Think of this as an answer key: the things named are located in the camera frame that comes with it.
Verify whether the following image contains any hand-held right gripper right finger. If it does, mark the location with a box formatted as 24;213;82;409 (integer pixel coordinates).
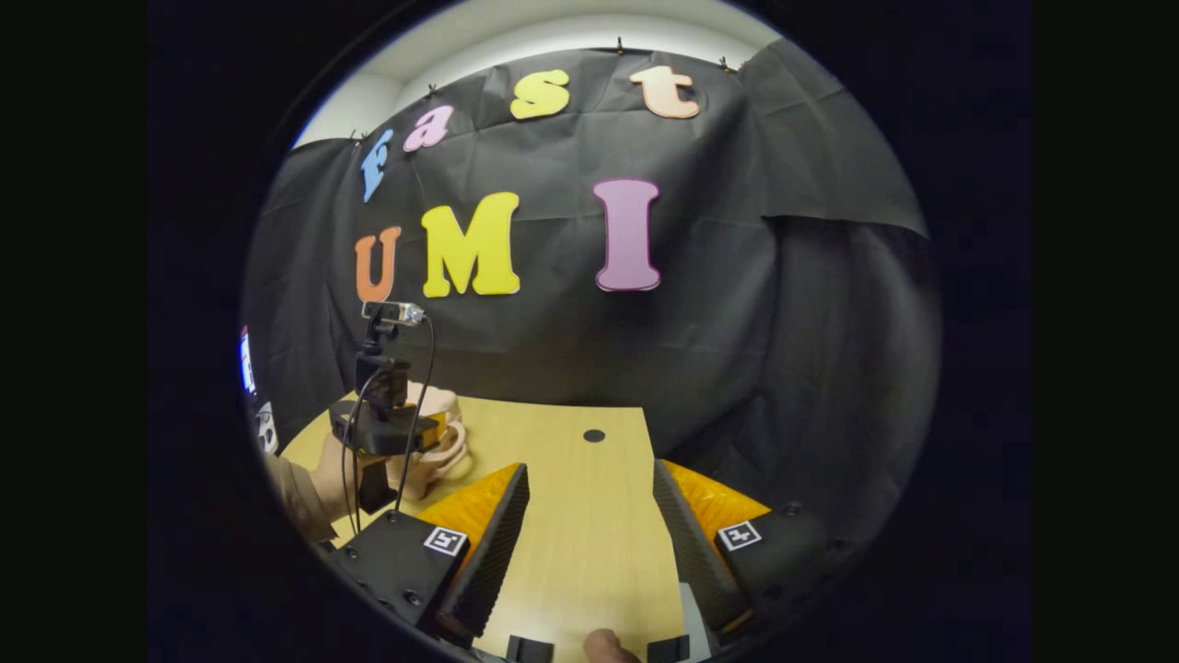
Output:
650;459;867;646

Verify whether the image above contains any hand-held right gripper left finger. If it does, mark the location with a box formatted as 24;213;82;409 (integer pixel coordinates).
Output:
327;462;531;650

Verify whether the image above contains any black backdrop cloth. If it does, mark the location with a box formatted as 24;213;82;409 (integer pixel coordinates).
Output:
241;37;942;590

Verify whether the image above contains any small pink suitcase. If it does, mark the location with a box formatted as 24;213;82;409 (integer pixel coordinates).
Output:
382;382;469;503

